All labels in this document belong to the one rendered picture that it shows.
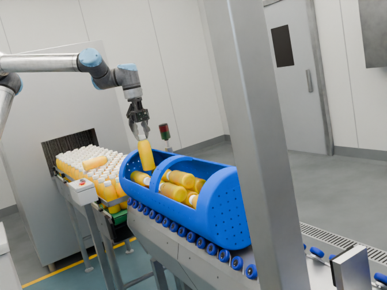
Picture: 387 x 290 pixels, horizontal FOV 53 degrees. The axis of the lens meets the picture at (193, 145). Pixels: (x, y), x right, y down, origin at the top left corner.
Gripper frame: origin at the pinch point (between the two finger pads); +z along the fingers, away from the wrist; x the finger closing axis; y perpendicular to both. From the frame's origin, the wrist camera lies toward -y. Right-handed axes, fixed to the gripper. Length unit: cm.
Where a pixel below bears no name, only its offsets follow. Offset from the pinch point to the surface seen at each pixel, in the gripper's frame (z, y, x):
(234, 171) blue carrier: 7, 77, 0
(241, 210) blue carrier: 21, 77, 0
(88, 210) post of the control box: 37, -32, -29
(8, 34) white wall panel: -122, -435, 3
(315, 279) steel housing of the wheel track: 38, 105, 3
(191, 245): 38, 54, -11
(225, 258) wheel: 34, 79, -10
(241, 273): 37, 86, -10
